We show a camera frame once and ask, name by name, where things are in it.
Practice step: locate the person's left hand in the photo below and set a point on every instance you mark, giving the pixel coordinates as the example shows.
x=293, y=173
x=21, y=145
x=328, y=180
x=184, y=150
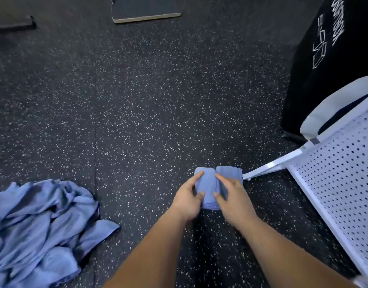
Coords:
x=187, y=204

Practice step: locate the person's right hand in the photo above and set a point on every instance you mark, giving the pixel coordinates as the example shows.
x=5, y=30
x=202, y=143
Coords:
x=235, y=204

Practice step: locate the plain blue towel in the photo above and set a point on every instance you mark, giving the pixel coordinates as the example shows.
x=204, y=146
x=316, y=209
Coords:
x=208, y=184

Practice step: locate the blue towel with wave print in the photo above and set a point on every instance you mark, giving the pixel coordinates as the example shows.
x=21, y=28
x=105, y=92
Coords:
x=231, y=174

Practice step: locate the white perforated metal rack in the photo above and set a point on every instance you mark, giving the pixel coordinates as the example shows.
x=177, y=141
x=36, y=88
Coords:
x=343, y=183

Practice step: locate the blue towel pile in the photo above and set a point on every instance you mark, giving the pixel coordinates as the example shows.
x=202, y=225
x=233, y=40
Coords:
x=40, y=231

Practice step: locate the person's left forearm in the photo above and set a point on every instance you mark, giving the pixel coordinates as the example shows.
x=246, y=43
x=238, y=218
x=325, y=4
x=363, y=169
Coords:
x=151, y=255

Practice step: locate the person's right forearm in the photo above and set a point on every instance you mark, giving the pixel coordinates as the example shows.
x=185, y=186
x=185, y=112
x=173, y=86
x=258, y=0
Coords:
x=286, y=258

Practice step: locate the black printed punching bag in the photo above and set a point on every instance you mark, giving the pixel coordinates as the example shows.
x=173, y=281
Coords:
x=346, y=51

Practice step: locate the black ski trainer wooden-edged platform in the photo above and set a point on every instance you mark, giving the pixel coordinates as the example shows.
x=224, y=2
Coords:
x=145, y=9

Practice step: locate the black rowing machine with rail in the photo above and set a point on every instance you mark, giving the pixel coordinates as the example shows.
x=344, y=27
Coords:
x=13, y=24

